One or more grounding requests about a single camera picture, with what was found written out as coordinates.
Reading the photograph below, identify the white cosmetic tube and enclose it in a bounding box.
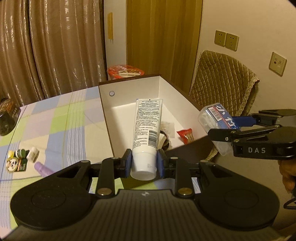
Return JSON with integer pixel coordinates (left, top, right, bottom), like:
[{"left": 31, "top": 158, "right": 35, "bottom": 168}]
[{"left": 130, "top": 98, "right": 163, "bottom": 181}]

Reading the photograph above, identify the checkered tablecloth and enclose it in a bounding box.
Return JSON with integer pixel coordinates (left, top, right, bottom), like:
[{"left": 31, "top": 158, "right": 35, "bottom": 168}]
[{"left": 1, "top": 82, "right": 205, "bottom": 236}]

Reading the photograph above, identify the brown wooden door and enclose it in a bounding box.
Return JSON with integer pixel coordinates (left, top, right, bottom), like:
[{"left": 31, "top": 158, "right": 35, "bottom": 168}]
[{"left": 126, "top": 1, "right": 203, "bottom": 93}]

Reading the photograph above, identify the beige curtain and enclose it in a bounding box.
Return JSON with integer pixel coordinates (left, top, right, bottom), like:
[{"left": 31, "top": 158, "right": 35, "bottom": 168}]
[{"left": 1, "top": 1, "right": 107, "bottom": 106}]

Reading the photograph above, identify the black instant noodle bowl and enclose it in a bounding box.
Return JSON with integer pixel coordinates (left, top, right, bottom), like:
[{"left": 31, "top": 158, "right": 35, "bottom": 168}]
[{"left": 0, "top": 98, "right": 21, "bottom": 136}]

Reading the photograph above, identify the cotton swab bag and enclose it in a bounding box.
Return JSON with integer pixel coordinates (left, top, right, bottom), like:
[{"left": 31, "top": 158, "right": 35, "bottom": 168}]
[{"left": 161, "top": 121, "right": 175, "bottom": 138}]

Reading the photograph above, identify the red snack packet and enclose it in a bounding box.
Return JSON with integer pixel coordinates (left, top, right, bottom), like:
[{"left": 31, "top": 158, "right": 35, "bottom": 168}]
[{"left": 177, "top": 128, "right": 195, "bottom": 145}]

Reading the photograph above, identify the blue label plastic box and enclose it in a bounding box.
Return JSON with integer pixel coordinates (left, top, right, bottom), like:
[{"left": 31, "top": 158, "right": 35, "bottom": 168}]
[{"left": 198, "top": 102, "right": 241, "bottom": 157}]

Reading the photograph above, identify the purple cream tube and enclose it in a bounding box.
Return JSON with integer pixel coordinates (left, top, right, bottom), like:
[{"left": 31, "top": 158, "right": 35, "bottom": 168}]
[{"left": 34, "top": 162, "right": 55, "bottom": 177}]

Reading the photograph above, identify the double wall socket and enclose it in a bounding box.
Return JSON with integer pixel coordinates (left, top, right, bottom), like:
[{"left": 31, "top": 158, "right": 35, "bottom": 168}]
[{"left": 214, "top": 30, "right": 239, "bottom": 52}]

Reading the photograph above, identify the person right hand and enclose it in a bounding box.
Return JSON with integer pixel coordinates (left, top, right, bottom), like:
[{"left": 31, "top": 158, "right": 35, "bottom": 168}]
[{"left": 278, "top": 159, "right": 296, "bottom": 193}]

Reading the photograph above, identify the brown cardboard storage box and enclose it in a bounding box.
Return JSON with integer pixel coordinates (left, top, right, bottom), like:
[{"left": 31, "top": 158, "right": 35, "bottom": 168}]
[{"left": 99, "top": 75, "right": 213, "bottom": 162}]

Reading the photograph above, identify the quilted olive chair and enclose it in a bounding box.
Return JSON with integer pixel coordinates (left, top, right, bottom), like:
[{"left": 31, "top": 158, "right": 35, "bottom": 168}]
[{"left": 189, "top": 49, "right": 260, "bottom": 162}]

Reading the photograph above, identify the single wall socket plate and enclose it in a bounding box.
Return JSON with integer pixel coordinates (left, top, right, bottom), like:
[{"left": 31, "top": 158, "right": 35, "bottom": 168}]
[{"left": 269, "top": 52, "right": 287, "bottom": 77}]

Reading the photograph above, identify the round sticker badge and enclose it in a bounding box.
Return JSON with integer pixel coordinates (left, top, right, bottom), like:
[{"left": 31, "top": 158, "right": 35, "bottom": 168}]
[{"left": 6, "top": 157, "right": 19, "bottom": 172}]

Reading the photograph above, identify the white pill bottle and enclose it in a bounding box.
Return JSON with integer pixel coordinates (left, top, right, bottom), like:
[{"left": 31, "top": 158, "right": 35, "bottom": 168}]
[{"left": 26, "top": 147, "right": 40, "bottom": 163}]

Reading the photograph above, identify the red instant noodle bowl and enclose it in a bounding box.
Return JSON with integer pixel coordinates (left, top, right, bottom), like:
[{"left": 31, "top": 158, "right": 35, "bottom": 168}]
[{"left": 107, "top": 65, "right": 144, "bottom": 80}]

